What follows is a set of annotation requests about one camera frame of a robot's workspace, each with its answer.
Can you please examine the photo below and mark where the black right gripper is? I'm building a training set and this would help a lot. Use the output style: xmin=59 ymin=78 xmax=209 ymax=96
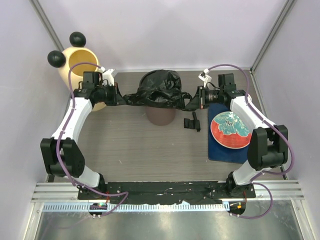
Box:
xmin=186 ymin=85 xmax=224 ymax=110

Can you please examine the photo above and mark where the black trash bag roll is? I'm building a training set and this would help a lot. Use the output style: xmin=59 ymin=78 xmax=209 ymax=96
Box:
xmin=183 ymin=111 xmax=201 ymax=132

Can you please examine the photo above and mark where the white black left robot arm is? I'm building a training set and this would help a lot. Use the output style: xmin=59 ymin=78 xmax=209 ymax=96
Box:
xmin=40 ymin=69 xmax=126 ymax=200

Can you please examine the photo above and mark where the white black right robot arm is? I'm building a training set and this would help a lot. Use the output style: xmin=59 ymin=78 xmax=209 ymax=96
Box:
xmin=185 ymin=73 xmax=289 ymax=198

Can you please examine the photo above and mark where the brown inner bin bucket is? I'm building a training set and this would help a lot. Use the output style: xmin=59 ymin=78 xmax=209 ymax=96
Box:
xmin=145 ymin=106 xmax=176 ymax=126

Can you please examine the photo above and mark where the red teal floral plate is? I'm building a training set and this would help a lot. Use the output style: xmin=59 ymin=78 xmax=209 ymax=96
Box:
xmin=210 ymin=111 xmax=252 ymax=150

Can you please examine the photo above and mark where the dark blue tray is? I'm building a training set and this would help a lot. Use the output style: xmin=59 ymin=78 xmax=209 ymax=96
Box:
xmin=208 ymin=103 xmax=249 ymax=164

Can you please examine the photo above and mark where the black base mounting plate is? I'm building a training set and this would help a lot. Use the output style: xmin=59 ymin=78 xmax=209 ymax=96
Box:
xmin=77 ymin=180 xmax=257 ymax=206

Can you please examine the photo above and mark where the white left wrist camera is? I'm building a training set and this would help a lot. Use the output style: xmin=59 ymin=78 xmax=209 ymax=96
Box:
xmin=102 ymin=69 xmax=117 ymax=87

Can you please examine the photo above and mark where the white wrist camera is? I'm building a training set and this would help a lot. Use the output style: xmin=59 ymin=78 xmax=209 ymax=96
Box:
xmin=102 ymin=69 xmax=117 ymax=87
xmin=198 ymin=68 xmax=212 ymax=89

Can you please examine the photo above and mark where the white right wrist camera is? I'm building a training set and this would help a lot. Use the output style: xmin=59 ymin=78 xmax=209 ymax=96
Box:
xmin=198 ymin=68 xmax=212 ymax=89

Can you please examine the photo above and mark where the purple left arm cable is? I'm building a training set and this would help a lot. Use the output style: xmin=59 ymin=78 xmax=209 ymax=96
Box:
xmin=56 ymin=62 xmax=130 ymax=217

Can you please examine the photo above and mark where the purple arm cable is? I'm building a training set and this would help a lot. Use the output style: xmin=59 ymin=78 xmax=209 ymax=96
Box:
xmin=56 ymin=62 xmax=130 ymax=217
xmin=206 ymin=63 xmax=296 ymax=219

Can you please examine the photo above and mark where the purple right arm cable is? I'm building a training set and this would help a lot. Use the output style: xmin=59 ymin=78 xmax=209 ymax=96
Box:
xmin=206 ymin=63 xmax=296 ymax=219

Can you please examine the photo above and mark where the white slotted cable duct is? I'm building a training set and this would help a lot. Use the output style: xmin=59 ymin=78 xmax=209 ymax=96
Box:
xmin=42 ymin=201 xmax=230 ymax=213

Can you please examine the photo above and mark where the aluminium frame rail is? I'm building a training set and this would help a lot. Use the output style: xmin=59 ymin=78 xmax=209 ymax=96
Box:
xmin=31 ymin=180 xmax=305 ymax=203

